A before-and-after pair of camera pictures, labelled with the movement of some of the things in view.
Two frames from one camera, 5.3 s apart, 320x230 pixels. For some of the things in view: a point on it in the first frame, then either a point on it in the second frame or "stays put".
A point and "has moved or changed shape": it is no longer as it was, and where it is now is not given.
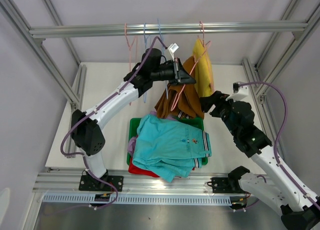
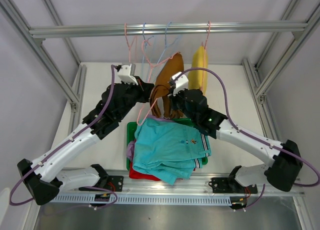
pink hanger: (205, 46) → (152, 67)
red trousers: (133, 168) → (134, 174)
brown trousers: (181, 97) has moved or changed shape
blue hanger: (164, 51) → (166, 45)
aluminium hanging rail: (120, 30) stays put
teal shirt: (170, 148) stays put
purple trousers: (131, 144) has moved or changed shape
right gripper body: (223, 109) → (179, 100)
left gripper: (180, 75) → (145, 93)
